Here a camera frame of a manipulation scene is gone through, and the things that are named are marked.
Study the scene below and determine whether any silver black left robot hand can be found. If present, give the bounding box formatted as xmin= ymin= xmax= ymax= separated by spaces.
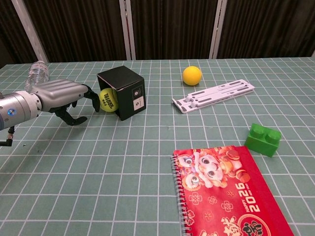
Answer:
xmin=29 ymin=79 xmax=101 ymax=126

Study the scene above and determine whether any yellow tennis ball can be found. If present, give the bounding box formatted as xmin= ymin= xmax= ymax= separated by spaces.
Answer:
xmin=98 ymin=88 xmax=119 ymax=112

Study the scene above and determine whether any black cardboard box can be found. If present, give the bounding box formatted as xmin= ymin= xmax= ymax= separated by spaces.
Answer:
xmin=96 ymin=65 xmax=147 ymax=121

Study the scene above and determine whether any smooth orange-yellow ball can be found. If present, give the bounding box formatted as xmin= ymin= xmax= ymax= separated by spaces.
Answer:
xmin=182 ymin=65 xmax=202 ymax=86

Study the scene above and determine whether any clear plastic water bottle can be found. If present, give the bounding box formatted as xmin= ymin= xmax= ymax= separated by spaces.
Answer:
xmin=24 ymin=60 xmax=50 ymax=93

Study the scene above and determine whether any green checkered tablecloth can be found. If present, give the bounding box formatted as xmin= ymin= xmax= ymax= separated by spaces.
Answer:
xmin=0 ymin=57 xmax=315 ymax=236

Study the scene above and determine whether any white folding laptop stand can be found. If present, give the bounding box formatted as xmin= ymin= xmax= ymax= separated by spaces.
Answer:
xmin=171 ymin=79 xmax=256 ymax=115

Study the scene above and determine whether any red spiral-bound 2026 notebook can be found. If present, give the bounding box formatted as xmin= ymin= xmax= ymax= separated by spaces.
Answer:
xmin=170 ymin=145 xmax=295 ymax=236

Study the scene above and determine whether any green toy building brick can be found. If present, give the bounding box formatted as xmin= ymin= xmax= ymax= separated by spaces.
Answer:
xmin=244 ymin=123 xmax=282 ymax=158

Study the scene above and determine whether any white metal partition post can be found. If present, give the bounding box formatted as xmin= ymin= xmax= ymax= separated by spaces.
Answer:
xmin=119 ymin=0 xmax=136 ymax=61
xmin=11 ymin=0 xmax=50 ymax=63
xmin=209 ymin=0 xmax=227 ymax=59

